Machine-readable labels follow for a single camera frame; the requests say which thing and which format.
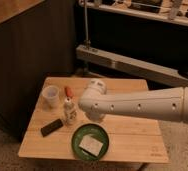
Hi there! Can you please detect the green round plate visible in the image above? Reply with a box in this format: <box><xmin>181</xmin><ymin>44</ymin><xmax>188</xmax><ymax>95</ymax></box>
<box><xmin>71</xmin><ymin>124</ymin><xmax>109</xmax><ymax>161</ymax></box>

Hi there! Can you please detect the small wooden table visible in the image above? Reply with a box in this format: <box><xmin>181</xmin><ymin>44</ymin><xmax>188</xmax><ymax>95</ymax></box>
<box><xmin>18</xmin><ymin>77</ymin><xmax>168</xmax><ymax>163</ymax></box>

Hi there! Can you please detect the translucent plastic cup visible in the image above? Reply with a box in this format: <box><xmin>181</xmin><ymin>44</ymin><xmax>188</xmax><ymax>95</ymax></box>
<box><xmin>42</xmin><ymin>85</ymin><xmax>59</xmax><ymax>108</ymax></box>

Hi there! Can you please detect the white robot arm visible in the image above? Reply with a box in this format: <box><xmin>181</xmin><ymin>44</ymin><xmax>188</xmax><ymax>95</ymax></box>
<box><xmin>78</xmin><ymin>79</ymin><xmax>188</xmax><ymax>124</ymax></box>

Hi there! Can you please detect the black rectangular block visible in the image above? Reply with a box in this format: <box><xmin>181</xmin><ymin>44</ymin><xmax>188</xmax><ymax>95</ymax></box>
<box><xmin>41</xmin><ymin>119</ymin><xmax>63</xmax><ymax>137</ymax></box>

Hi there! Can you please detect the dark wooden cabinet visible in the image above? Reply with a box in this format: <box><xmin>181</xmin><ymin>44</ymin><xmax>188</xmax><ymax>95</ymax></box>
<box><xmin>0</xmin><ymin>0</ymin><xmax>76</xmax><ymax>140</ymax></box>

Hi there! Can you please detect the metal shelf rack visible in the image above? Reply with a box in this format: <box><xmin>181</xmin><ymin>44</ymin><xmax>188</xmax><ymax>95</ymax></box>
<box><xmin>76</xmin><ymin>0</ymin><xmax>188</xmax><ymax>87</ymax></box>

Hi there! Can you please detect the small clear bottle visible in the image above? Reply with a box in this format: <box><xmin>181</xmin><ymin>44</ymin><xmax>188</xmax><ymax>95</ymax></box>
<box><xmin>64</xmin><ymin>97</ymin><xmax>77</xmax><ymax>125</ymax></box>

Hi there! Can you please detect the white sponge block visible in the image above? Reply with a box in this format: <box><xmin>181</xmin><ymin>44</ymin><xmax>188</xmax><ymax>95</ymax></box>
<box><xmin>79</xmin><ymin>135</ymin><xmax>103</xmax><ymax>156</ymax></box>

